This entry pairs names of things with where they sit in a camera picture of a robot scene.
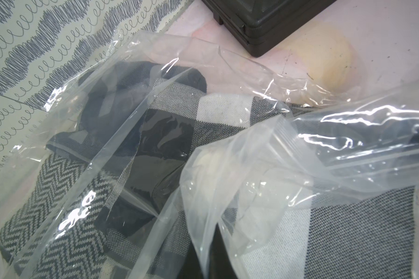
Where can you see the clear plastic vacuum bag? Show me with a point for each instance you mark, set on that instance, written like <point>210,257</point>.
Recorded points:
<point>225,73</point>

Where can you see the black white checkered blanket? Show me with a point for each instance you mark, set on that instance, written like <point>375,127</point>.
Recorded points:
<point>304,194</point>

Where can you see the white round bag valve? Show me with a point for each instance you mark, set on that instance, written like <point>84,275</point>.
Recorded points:
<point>206,173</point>

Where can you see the dark grey blanket in bag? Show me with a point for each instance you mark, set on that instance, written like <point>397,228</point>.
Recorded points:
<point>112,100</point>

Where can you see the black white herringbone knit blanket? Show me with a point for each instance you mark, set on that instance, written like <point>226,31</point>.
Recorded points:
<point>59,244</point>

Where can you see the black plastic tool case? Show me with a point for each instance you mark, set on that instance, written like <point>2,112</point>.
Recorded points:
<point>261,25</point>

